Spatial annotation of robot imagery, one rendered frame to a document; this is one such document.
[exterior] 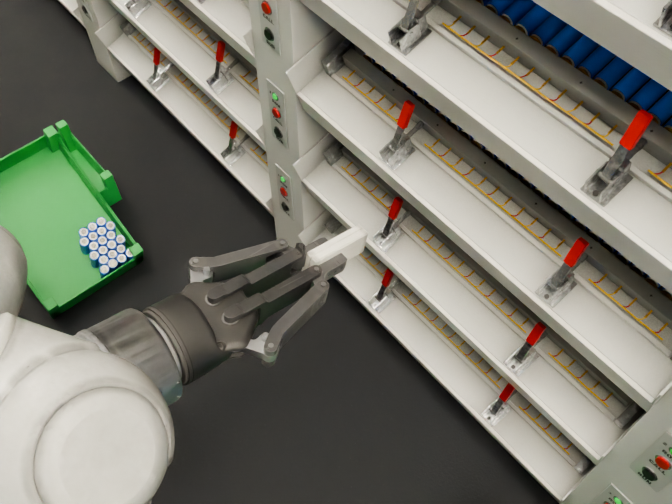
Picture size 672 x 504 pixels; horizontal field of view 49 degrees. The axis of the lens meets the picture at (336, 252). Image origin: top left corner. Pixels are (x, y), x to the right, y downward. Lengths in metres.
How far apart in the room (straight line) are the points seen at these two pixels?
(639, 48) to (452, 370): 0.75
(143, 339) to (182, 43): 0.91
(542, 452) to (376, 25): 0.70
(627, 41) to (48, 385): 0.47
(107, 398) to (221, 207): 1.19
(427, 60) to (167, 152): 0.96
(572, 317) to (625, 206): 0.19
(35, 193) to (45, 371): 1.16
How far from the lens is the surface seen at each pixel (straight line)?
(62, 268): 1.52
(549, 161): 0.75
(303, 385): 1.35
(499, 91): 0.79
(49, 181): 1.57
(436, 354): 1.26
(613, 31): 0.63
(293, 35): 1.00
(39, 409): 0.40
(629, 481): 1.03
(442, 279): 1.10
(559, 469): 1.22
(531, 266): 0.90
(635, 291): 0.88
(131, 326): 0.62
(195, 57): 1.42
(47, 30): 2.05
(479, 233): 0.92
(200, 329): 0.63
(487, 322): 1.07
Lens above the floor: 1.24
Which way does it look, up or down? 57 degrees down
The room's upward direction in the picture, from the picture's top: straight up
